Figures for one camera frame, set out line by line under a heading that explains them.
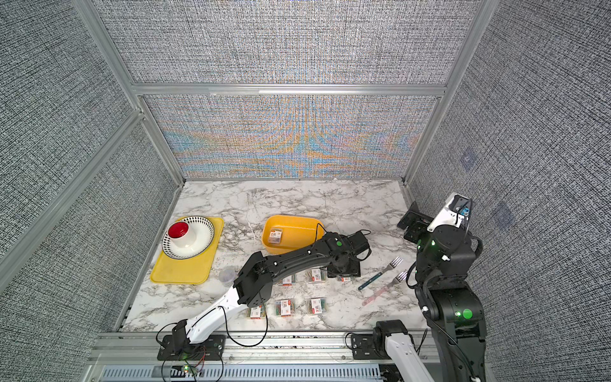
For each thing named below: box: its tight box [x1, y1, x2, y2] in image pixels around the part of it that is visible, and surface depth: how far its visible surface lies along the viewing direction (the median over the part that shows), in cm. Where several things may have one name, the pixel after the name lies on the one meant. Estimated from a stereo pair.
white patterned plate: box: [161, 216, 215, 260], surface depth 99 cm
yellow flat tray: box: [150, 217, 225, 285], surface depth 92 cm
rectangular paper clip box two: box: [249, 305, 262, 320], surface depth 80 cm
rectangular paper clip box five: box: [311, 268, 322, 282], surface depth 88 cm
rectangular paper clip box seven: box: [306, 296, 327, 316], surface depth 81 cm
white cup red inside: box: [167, 221, 195, 249], surface depth 94 cm
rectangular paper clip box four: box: [268, 228, 284, 245], surface depth 99 cm
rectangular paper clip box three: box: [275, 299, 296, 318], surface depth 81 cm
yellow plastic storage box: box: [261, 214, 326, 255], surface depth 102 cm
